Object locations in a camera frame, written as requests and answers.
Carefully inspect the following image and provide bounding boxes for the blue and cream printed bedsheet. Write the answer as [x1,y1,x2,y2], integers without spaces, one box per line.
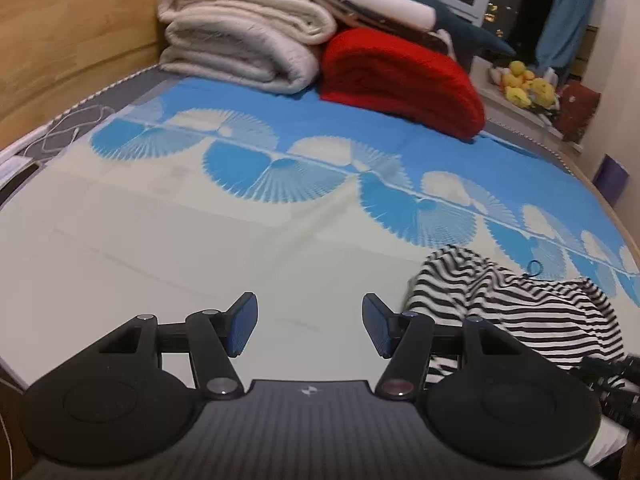
[0,76,640,397]

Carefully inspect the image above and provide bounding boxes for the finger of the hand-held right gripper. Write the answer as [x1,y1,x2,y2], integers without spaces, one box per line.
[570,353,640,389]

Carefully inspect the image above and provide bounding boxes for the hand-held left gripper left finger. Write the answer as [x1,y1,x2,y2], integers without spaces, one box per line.
[91,291,260,401]

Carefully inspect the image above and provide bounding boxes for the beige folded blanket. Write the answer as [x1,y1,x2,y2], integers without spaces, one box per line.
[157,0,338,95]

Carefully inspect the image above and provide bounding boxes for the wooden headboard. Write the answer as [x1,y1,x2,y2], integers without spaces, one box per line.
[0,0,173,148]

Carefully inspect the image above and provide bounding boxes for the brown plush toy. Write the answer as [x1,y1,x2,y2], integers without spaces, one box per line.
[556,83,601,144]

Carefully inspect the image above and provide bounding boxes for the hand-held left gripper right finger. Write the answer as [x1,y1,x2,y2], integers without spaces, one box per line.
[361,293,512,400]

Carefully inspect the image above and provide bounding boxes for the purple box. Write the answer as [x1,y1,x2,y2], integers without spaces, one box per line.
[594,154,630,206]

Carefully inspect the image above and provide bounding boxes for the yellow plush toys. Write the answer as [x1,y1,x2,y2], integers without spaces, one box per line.
[501,60,560,111]

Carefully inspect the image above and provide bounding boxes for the blue curtain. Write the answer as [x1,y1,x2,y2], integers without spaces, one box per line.
[535,0,613,77]

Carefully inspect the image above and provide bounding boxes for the black and white striped shirt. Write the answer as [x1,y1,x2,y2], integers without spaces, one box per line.
[403,244,634,468]

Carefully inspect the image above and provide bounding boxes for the white cable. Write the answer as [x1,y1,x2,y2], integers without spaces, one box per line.
[20,106,115,156]

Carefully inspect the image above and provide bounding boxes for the teal shark plush toy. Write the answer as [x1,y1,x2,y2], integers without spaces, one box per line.
[330,0,517,57]

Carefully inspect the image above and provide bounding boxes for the red folded blanket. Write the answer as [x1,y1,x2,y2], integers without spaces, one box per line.
[320,28,487,142]

